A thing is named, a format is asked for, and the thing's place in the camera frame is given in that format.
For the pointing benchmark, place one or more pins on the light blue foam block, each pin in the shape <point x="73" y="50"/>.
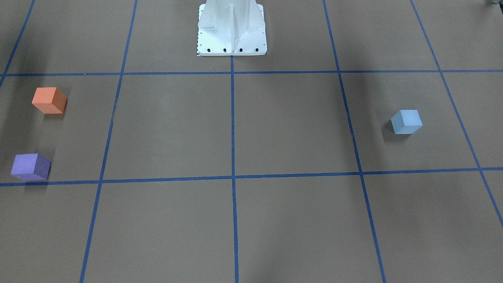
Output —
<point x="406" y="121"/>

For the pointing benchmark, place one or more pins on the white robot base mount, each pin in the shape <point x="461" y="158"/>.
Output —
<point x="231" y="28"/>

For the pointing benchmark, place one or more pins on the orange foam block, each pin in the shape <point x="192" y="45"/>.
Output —
<point x="49" y="100"/>

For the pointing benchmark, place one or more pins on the purple foam block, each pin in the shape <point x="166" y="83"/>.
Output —
<point x="30" y="167"/>

